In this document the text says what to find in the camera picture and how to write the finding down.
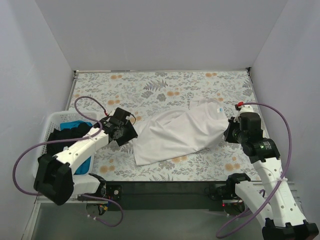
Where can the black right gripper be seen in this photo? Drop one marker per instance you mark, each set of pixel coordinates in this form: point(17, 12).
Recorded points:
point(228, 132)

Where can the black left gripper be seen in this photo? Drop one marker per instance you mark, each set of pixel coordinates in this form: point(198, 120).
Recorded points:
point(127, 135)

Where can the white t shirt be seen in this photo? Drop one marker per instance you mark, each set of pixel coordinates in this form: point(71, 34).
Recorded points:
point(179, 132)

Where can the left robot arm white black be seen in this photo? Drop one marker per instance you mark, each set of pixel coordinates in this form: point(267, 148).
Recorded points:
point(56, 176)

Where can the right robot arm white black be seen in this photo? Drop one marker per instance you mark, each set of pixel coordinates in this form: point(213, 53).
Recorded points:
point(279, 215)

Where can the floral patterned table mat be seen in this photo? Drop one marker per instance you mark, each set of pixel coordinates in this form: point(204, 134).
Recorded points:
point(145, 94)

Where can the black t shirt in basket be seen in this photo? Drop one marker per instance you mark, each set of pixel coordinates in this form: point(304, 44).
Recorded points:
point(55, 148)

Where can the blue t shirt in basket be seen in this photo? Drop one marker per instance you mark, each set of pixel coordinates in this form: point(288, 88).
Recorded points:
point(77, 129)

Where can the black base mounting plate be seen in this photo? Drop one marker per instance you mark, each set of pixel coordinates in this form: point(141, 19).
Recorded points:
point(172, 195)

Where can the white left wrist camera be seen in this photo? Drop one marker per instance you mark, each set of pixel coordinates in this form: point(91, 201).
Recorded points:
point(110, 113)

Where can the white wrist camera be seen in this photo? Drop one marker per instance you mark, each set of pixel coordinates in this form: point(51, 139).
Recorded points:
point(241, 107)
point(110, 113)

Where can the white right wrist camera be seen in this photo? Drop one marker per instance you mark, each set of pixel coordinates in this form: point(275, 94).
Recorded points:
point(241, 107)

